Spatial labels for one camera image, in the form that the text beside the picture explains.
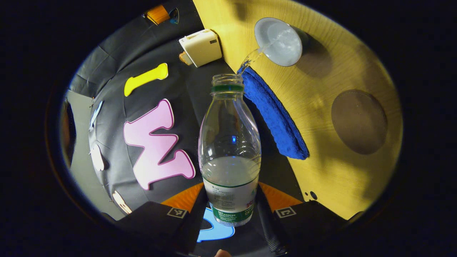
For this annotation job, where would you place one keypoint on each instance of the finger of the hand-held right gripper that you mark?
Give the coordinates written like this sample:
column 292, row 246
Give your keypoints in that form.
column 157, row 14

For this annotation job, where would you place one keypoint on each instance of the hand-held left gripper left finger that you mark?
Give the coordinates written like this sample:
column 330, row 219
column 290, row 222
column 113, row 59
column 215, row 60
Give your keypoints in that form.
column 198, row 217

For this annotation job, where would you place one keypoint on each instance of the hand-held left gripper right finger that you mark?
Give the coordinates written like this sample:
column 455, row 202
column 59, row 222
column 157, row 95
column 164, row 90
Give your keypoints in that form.
column 267, row 221

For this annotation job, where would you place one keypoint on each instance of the clear plastic water bottle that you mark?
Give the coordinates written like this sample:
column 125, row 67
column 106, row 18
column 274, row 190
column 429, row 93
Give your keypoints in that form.
column 228, row 142

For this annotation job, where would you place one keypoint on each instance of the white teacup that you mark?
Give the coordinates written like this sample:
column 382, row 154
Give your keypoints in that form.
column 282, row 43

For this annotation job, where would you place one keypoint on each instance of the round brown coaster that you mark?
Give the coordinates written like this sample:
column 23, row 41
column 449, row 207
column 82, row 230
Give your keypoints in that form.
column 358, row 121

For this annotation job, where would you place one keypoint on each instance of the toast slice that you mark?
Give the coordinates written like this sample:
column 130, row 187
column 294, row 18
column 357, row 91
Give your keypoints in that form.
column 185, row 59

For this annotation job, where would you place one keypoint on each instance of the white toaster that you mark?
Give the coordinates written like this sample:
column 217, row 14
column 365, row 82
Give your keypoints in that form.
column 201, row 46

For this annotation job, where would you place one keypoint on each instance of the black backdrop cloth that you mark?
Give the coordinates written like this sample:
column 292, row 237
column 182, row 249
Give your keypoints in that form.
column 117, row 53

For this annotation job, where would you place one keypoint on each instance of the blue folded towel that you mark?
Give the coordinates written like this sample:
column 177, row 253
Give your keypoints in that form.
column 275, row 117

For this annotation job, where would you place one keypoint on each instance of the dark brown fixture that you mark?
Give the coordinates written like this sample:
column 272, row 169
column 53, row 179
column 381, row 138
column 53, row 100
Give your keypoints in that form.
column 68, row 132

